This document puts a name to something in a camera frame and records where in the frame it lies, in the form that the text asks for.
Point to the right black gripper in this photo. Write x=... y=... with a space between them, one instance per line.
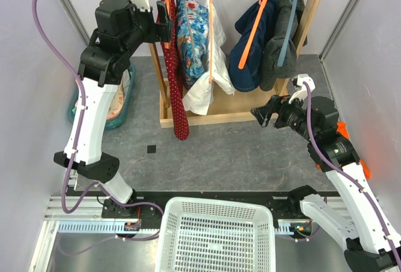
x=277 y=104

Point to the dark blue denim garment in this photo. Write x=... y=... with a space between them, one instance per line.
x=248 y=78

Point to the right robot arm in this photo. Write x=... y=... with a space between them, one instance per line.
x=369 y=241

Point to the white plastic basket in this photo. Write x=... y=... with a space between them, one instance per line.
x=212 y=235

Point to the white shirt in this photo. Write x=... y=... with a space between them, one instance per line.
x=200 y=96

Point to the teal plastic tray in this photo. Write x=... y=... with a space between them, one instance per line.
x=117 y=122

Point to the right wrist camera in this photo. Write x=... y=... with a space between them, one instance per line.
x=301 y=91

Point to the orange hanger with white shirt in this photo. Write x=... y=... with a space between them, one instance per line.
x=211 y=43

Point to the blue grey hanger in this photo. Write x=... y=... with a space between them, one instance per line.
x=283 y=51

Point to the grey metal hanger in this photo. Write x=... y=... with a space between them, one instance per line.
x=189 y=29

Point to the wooden clothes rack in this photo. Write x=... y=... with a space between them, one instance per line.
x=235 y=108

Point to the floral oven mitt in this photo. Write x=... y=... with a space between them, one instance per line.
x=118 y=101

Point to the orange cloth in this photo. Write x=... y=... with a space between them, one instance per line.
x=343 y=129

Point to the red polka dot skirt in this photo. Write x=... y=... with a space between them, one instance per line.
x=172 y=64

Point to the blue floral garment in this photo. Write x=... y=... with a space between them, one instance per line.
x=199 y=22

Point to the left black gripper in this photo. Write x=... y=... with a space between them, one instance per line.
x=160 y=32

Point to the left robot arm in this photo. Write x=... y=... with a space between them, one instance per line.
x=122 y=26

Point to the grey dotted garment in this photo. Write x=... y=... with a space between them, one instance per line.
x=270 y=72

